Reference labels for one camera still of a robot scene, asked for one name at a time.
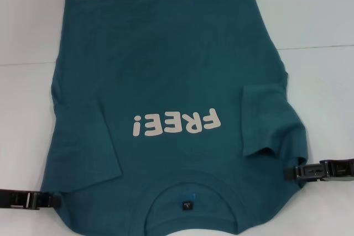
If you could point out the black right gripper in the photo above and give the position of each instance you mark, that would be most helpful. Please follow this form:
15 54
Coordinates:
340 168

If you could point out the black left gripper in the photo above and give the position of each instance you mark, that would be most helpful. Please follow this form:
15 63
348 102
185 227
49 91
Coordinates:
16 198

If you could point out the teal FREE print T-shirt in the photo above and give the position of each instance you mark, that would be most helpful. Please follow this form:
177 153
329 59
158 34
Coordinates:
166 67

